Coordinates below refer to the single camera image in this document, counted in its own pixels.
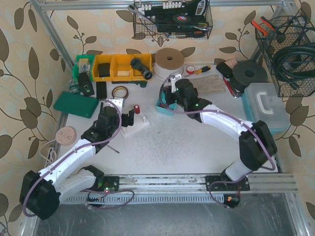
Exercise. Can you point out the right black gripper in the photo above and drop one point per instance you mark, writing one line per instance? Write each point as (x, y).
(170, 96)

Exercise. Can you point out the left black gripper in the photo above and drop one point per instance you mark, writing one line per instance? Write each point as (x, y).
(124, 119)

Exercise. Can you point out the red spring short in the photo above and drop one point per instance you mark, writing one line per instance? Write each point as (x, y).
(137, 109)

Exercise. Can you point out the brown tape roll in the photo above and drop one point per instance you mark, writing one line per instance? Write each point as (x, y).
(120, 92)

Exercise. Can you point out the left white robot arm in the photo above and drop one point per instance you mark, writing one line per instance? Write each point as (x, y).
(43, 192)

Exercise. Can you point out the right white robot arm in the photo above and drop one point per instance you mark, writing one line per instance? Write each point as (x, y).
(256, 144)

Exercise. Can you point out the teal plastic bin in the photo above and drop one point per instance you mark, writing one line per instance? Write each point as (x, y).
(164, 111)

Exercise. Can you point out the red white tape roll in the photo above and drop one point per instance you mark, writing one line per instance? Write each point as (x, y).
(190, 69)

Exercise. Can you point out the beige work glove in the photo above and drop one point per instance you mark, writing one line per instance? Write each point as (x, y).
(209, 84)

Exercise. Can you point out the yellow black screwdriver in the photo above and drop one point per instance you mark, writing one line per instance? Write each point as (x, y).
(199, 71)

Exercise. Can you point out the black aluminium extrusion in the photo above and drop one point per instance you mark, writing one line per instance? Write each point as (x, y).
(101, 90)

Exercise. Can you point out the black orange screwdriver left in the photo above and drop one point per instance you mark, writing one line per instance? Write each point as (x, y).
(116, 151)

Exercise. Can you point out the red utility knife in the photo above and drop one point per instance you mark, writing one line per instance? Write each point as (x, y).
(235, 93)

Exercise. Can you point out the black sander block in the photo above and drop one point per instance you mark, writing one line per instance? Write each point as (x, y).
(224, 70)

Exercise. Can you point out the yellow triple bin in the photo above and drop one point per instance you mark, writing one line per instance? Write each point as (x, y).
(120, 68)

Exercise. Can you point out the grey pipe fitting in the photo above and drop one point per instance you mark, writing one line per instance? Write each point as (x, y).
(139, 66)

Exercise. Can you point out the black foam block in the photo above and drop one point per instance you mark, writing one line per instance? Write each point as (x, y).
(104, 70)

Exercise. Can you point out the green case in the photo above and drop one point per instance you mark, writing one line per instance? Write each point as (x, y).
(75, 104)

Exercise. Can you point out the black disc spool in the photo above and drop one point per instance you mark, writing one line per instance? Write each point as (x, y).
(246, 72)

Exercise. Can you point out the green bin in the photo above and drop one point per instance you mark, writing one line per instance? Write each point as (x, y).
(83, 63)

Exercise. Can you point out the pink round power strip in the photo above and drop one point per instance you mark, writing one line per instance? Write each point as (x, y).
(65, 136)

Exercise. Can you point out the clear teal toolbox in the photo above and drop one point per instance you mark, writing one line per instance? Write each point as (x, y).
(261, 102)

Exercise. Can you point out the black electrical tape roll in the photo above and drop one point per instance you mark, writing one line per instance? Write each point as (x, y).
(181, 19)

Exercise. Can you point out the white peg base plate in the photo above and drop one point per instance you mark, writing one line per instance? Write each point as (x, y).
(140, 122)

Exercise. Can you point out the white cable spool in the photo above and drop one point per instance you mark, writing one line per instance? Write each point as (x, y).
(168, 61)

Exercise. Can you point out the wire basket top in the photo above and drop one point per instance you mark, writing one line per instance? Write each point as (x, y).
(163, 19)

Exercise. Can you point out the wire basket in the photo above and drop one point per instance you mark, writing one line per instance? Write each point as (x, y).
(163, 19)
(289, 54)

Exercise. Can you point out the orange handled pliers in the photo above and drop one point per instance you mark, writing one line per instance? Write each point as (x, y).
(260, 28)

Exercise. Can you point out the wire basket right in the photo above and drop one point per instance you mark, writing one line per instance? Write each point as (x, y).
(289, 54)

